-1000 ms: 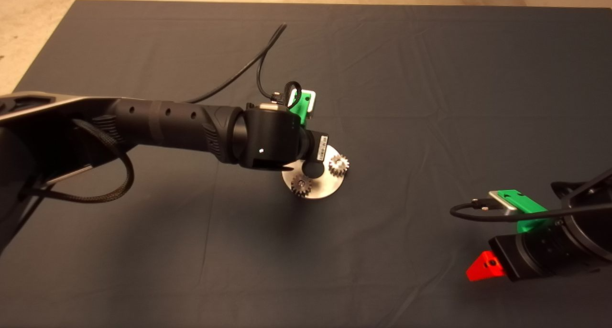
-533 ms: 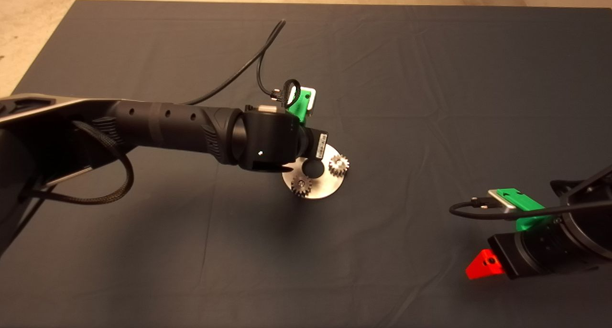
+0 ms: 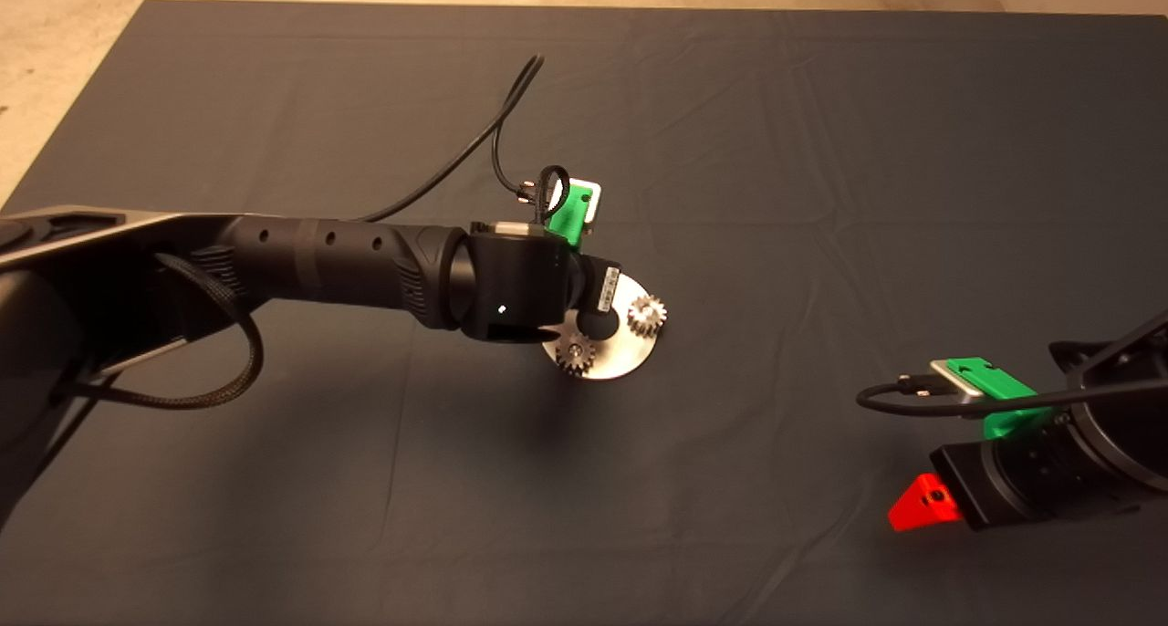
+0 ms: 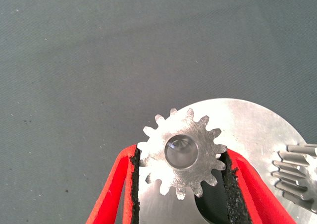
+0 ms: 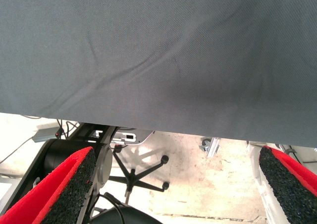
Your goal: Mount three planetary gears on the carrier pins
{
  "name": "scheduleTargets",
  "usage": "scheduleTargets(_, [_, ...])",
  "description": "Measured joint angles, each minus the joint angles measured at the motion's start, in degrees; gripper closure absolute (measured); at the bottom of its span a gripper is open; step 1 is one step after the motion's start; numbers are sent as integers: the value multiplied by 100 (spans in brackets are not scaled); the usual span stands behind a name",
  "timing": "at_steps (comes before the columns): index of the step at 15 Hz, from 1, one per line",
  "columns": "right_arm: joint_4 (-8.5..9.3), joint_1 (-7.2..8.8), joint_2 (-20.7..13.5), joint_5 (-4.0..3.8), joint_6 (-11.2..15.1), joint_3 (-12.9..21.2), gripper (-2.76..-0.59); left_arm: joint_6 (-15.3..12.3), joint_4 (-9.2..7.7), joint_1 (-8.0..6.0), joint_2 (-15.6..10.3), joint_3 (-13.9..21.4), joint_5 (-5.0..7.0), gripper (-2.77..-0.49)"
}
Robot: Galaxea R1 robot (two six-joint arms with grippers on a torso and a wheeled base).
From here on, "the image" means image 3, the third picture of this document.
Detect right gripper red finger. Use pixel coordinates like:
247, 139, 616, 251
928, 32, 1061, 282
887, 472, 965, 533

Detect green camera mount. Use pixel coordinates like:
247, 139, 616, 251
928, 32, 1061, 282
945, 357, 1055, 441
544, 181, 597, 249

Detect dark table cloth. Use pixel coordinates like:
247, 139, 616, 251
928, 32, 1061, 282
0, 0, 1168, 626

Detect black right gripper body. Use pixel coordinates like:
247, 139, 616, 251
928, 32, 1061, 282
929, 423, 1078, 532

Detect small silver camera box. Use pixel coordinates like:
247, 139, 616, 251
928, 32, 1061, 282
568, 181, 603, 238
929, 359, 988, 400

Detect round metal carrier plate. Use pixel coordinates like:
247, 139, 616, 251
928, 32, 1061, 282
542, 273, 661, 381

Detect black camera cable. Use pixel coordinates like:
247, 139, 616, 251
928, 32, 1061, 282
855, 370, 1168, 420
356, 54, 572, 228

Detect small steel planetary gear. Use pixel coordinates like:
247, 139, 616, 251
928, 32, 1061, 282
627, 295, 669, 339
555, 331, 597, 378

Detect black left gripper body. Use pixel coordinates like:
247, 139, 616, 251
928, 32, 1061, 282
573, 254, 623, 340

